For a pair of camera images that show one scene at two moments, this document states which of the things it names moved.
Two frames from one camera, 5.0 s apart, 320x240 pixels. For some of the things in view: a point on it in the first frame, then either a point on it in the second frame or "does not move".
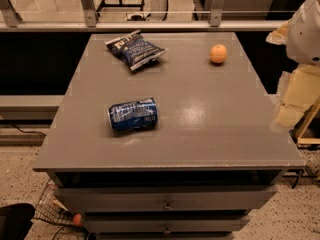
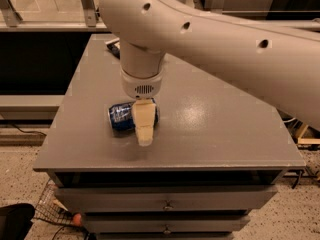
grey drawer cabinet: x=218 y=155 does not move
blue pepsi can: x=142 y=114 does not move
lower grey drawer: x=170 y=223 does not move
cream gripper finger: x=302 y=92 -> x=143 y=109
